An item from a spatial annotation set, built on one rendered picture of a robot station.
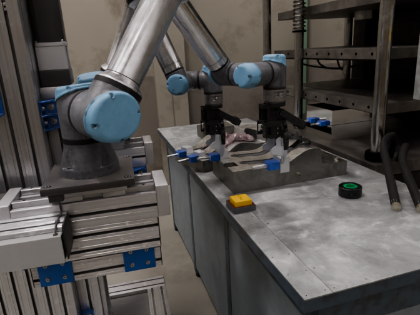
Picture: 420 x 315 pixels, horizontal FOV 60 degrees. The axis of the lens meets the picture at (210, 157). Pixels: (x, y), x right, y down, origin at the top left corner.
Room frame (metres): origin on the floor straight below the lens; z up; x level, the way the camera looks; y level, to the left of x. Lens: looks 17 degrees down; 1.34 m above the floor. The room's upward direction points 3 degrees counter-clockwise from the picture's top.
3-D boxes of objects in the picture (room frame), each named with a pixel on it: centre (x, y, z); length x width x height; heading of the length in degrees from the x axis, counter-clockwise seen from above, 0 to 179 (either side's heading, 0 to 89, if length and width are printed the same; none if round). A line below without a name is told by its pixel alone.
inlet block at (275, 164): (1.22, -0.21, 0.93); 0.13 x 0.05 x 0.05; 106
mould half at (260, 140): (1.81, -0.10, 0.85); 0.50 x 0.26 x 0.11; 123
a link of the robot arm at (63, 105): (0.94, 0.32, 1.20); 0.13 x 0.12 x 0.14; 40
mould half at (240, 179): (1.49, -0.29, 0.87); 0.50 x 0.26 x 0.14; 106
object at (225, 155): (1.47, -0.01, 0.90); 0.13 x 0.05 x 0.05; 106
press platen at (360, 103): (2.32, -1.01, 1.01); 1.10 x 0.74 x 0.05; 16
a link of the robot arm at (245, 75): (1.18, -0.14, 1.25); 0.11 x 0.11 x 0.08; 40
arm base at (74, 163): (0.95, 0.32, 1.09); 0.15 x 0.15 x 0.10
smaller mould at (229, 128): (2.25, -0.04, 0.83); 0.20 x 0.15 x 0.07; 106
